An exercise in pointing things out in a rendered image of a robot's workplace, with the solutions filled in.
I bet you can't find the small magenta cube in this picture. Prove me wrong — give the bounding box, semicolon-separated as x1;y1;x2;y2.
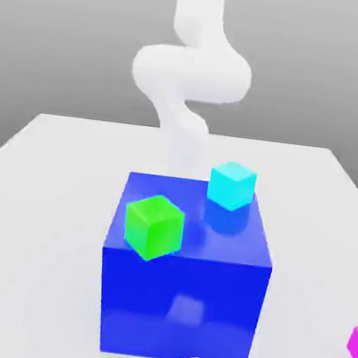
345;325;358;358

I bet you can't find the small cyan cube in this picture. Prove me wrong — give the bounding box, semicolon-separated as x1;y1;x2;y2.
204;157;260;215

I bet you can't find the large blue box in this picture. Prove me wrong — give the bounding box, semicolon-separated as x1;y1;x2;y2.
89;168;283;358

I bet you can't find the small green cube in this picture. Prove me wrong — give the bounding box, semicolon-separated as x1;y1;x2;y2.
119;190;188;266

